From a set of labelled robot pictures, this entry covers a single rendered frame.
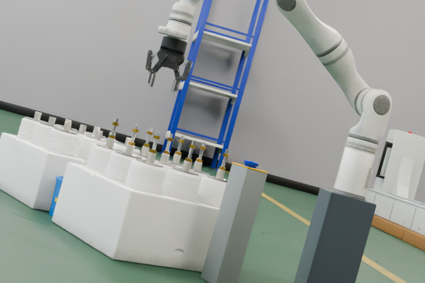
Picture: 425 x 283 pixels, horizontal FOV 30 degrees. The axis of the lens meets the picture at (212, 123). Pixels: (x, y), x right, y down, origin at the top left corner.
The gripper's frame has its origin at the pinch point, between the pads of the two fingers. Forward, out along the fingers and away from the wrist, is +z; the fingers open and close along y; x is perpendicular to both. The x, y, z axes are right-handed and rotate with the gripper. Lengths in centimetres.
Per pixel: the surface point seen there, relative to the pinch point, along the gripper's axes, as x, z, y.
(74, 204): 16.0, 39.4, 11.7
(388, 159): -443, -7, -107
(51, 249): 45, 47, 6
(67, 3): -578, -80, 247
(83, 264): 52, 47, -4
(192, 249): 20, 41, -24
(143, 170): 30.0, 23.9, -7.5
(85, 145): -18.5, 24.7, 23.1
